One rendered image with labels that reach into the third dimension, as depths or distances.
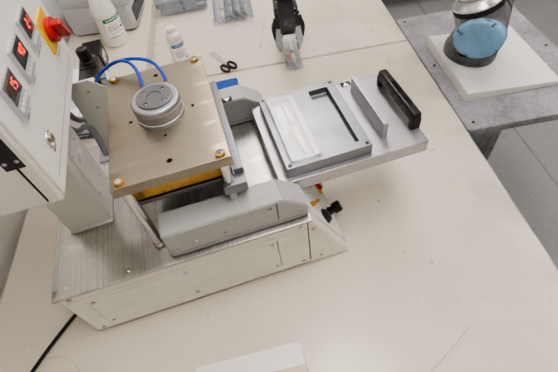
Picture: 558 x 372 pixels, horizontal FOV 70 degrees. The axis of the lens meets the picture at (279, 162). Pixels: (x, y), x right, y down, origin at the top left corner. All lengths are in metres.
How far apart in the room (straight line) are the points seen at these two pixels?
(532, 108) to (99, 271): 1.12
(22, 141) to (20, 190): 0.07
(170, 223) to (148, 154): 0.12
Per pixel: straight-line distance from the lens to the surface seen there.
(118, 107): 0.74
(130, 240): 0.78
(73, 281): 0.79
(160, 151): 0.63
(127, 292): 0.80
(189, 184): 0.67
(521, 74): 1.35
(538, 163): 2.22
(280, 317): 0.84
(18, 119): 0.54
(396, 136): 0.80
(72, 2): 1.61
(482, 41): 1.12
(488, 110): 1.23
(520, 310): 0.92
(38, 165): 0.55
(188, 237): 0.69
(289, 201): 0.67
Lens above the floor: 1.55
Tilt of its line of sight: 50 degrees down
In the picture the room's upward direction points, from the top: 9 degrees counter-clockwise
